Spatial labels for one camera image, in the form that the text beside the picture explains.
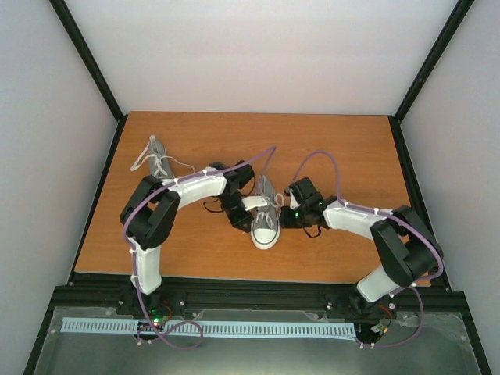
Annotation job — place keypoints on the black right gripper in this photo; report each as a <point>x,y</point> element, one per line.
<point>286,219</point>

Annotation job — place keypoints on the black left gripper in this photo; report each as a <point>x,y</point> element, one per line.
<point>237,222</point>

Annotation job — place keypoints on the white shoelace of sneaker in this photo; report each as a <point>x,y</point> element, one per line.
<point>268,217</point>

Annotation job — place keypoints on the grey sneaker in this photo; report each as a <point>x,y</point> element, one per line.
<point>158,160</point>
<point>264,239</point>

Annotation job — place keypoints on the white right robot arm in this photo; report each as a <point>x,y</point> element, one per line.
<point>407,250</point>

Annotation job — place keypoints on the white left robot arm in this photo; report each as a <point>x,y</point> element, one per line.
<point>149,215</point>

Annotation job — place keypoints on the clear plastic front sheet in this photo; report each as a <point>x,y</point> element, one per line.
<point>432,343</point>

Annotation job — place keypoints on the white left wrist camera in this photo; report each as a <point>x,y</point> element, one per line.
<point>254,202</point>

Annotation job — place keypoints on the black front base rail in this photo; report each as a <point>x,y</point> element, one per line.
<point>185,296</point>

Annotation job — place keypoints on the light blue cable duct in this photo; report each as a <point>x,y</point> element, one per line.
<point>211,329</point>

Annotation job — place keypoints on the black left frame post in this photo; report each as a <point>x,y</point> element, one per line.
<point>73,31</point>

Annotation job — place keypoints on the black frame post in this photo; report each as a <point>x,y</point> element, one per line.
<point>73,31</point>
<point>452,24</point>

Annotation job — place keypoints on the black right frame post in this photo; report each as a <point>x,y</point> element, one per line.
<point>452,24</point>

